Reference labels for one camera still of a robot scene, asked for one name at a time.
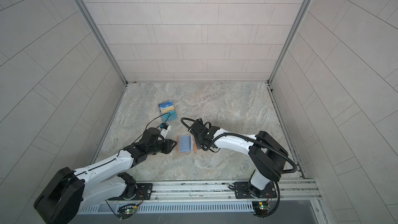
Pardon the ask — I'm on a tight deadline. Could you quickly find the aluminium mounting rail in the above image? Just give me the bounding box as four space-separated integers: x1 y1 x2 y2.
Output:
61 178 322 205

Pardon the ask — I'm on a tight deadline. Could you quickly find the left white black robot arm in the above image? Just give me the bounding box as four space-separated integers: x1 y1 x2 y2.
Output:
34 123 177 224

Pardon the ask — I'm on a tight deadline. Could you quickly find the gold beige card on table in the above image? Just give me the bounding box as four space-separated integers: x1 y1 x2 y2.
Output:
160 106 175 114

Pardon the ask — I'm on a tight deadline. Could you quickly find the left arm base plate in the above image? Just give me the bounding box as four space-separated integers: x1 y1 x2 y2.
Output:
108 183 153 201

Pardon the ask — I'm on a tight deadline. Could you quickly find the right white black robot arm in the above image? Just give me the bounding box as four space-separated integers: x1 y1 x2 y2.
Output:
181 118 297 190

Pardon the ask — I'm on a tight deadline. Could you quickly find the blue VIP card on table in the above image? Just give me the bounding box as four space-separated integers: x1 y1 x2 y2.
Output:
158 101 174 111

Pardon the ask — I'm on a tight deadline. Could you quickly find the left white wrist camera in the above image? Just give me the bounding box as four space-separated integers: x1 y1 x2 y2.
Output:
160 122 171 139

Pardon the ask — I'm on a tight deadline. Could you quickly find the right black corrugated cable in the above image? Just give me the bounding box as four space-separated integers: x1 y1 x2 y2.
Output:
180 117 298 175

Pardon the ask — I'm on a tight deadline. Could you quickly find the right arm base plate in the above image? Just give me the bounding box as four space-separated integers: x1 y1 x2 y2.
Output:
229 181 277 199

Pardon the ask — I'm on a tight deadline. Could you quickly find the green circuit board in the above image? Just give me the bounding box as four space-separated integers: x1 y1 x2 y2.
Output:
118 204 138 215
252 201 271 216

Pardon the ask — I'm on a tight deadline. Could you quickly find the right green circuit board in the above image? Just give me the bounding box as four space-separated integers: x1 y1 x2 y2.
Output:
252 201 271 216

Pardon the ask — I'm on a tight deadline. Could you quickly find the left black camera cable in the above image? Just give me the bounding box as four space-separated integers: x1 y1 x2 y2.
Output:
130 112 171 145

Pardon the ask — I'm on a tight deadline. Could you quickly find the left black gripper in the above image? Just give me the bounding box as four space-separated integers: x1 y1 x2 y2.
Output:
146 138 179 156

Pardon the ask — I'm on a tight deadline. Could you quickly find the left green circuit board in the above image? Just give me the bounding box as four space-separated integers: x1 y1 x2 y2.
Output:
118 204 138 215

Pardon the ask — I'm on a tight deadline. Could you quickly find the white ventilation grille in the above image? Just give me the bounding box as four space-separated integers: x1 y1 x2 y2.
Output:
80 201 254 215

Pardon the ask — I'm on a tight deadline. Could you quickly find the teal card on table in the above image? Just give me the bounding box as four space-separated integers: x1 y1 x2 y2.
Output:
161 111 177 123

